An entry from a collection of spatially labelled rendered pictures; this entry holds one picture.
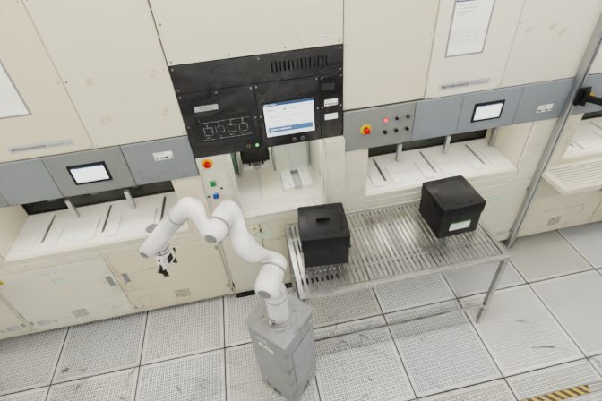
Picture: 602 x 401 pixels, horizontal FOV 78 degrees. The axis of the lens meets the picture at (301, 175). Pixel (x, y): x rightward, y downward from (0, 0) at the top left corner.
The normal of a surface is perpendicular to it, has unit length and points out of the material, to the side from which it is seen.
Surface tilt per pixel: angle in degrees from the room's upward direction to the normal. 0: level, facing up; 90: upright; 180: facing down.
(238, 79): 90
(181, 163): 90
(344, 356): 0
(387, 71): 90
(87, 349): 0
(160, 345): 0
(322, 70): 90
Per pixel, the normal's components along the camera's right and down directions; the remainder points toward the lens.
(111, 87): 0.19, 0.60
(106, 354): -0.06, -0.78
